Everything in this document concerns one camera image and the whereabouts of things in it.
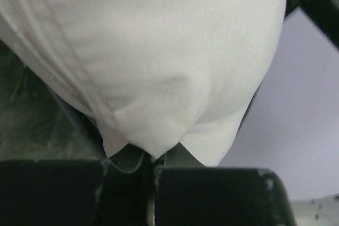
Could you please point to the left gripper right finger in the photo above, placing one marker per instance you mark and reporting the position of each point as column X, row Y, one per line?
column 188, row 193

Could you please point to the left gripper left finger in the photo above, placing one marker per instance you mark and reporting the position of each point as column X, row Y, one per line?
column 74, row 192

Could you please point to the white pillow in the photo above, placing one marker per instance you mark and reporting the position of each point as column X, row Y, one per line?
column 152, row 73

